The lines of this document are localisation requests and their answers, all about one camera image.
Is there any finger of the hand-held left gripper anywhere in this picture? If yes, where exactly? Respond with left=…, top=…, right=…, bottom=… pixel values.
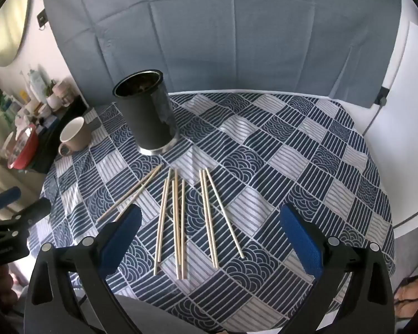
left=0, top=186, right=22, bottom=220
left=0, top=198, right=53, bottom=232

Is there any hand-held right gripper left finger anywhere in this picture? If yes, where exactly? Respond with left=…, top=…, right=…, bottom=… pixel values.
left=24, top=204, right=142, bottom=334

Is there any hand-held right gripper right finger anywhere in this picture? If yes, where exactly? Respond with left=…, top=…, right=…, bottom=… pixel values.
left=279, top=204, right=396, bottom=334

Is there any row of wooden chopsticks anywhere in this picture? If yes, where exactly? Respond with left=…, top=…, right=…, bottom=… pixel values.
left=97, top=164, right=245, bottom=281

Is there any black cylindrical utensil holder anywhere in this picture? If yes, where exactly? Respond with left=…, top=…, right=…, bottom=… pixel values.
left=112, top=70, right=179, bottom=156

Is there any person's left hand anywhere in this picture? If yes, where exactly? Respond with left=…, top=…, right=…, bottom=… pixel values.
left=0, top=262, right=20, bottom=311

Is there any red bowl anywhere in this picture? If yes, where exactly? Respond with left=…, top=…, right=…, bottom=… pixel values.
left=7, top=125, right=40, bottom=170

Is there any beige ceramic mug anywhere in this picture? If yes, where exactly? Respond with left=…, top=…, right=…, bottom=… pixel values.
left=58, top=116, right=93, bottom=157

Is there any blue patterned tablecloth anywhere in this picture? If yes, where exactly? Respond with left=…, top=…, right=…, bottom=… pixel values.
left=27, top=92, right=396, bottom=334

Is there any pink jar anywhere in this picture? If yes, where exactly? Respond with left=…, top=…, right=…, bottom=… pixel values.
left=54, top=80, right=78, bottom=107

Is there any cluster of toiletry bottles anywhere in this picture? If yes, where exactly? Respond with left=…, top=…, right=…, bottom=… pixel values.
left=0, top=64, right=56, bottom=140

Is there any black clip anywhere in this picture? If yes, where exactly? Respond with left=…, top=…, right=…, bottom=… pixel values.
left=374, top=87, right=390, bottom=105

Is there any grey-blue backdrop cloth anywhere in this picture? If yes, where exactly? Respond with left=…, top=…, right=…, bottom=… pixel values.
left=41, top=0, right=403, bottom=109

